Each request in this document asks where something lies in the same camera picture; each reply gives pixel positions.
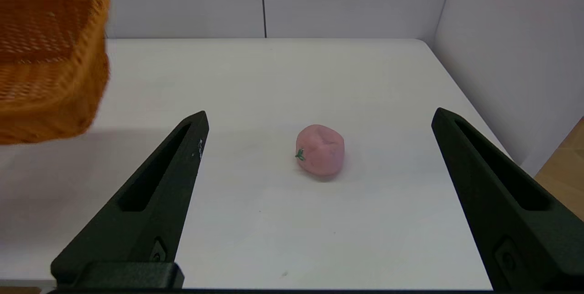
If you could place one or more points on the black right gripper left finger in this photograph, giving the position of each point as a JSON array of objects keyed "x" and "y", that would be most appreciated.
[{"x": 155, "y": 193}]

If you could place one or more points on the orange woven wicker basket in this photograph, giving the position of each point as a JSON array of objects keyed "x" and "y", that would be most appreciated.
[{"x": 45, "y": 79}]

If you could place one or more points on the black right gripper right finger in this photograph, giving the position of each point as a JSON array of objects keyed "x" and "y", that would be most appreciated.
[{"x": 502, "y": 212}]

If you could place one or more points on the pink peach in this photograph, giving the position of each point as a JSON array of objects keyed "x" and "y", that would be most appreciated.
[{"x": 320, "y": 150}]

